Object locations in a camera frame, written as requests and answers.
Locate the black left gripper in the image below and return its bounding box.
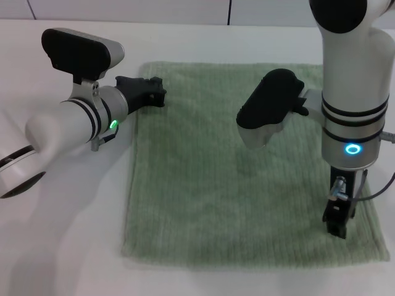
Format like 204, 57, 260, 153
115, 75, 168, 114

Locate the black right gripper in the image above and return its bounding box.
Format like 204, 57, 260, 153
322, 165, 368, 241

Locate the green terry towel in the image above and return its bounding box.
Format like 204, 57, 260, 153
119, 61, 391, 268

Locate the right arm cable with plugs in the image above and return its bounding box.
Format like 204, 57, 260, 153
328, 131, 395, 204

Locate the left arm cable with plug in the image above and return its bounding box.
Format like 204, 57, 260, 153
90, 128, 120, 152

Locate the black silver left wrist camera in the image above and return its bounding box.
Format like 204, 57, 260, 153
41, 28, 126, 91

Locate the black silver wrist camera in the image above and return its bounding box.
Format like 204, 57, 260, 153
236, 68, 324, 151
41, 28, 126, 91

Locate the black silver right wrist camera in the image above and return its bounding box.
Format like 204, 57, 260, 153
236, 68, 324, 151

